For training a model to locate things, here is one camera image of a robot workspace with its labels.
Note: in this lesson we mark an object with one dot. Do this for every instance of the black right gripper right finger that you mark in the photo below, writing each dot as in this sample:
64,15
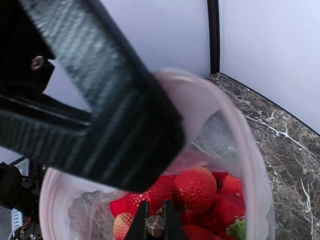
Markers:
172,227

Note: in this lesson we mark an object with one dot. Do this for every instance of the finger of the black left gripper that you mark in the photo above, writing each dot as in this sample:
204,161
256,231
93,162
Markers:
135,131
48,131

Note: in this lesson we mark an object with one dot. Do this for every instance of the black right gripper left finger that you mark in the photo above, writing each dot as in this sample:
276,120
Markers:
138,229

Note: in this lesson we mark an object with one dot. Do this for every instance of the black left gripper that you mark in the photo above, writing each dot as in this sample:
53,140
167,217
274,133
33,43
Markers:
25,58

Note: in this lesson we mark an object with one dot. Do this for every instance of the small red apple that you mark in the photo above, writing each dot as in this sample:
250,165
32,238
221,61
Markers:
122,224

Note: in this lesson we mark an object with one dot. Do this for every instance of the red strawberry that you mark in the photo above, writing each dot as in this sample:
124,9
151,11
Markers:
195,189

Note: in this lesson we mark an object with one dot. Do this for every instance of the red bell pepper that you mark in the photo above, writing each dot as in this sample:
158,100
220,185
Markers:
227,216

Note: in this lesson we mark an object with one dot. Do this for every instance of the clear zip top bag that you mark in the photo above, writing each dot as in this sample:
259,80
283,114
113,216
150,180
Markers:
218,138

